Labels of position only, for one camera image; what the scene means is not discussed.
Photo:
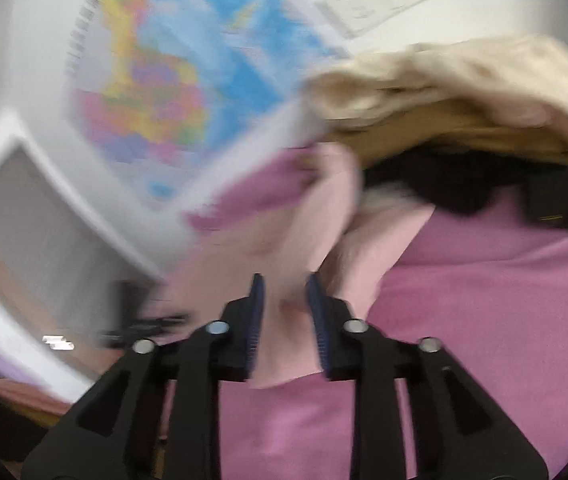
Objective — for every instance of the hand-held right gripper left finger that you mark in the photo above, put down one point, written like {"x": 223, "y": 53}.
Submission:
{"x": 253, "y": 330}

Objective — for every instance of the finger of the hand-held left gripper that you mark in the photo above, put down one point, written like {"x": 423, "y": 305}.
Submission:
{"x": 171, "y": 320}

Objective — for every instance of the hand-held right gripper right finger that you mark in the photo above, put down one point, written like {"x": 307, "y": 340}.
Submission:
{"x": 318, "y": 330}

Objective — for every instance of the light pink jacket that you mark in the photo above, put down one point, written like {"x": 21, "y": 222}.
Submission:
{"x": 289, "y": 240}

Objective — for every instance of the person's left forearm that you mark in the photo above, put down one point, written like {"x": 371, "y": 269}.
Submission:
{"x": 19, "y": 397}

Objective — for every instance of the grey door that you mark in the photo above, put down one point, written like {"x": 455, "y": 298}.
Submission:
{"x": 29, "y": 240}

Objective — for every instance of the magenta bed sheet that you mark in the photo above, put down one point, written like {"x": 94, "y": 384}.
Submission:
{"x": 464, "y": 335}

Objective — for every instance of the black garment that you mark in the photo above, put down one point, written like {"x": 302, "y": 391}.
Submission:
{"x": 464, "y": 185}

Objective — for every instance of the mustard brown garment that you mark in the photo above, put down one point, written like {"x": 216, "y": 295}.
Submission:
{"x": 439, "y": 132}

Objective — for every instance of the beige fleece garment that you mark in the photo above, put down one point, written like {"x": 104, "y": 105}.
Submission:
{"x": 489, "y": 75}

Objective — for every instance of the colourful wall map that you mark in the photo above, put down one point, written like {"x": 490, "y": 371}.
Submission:
{"x": 179, "y": 70}

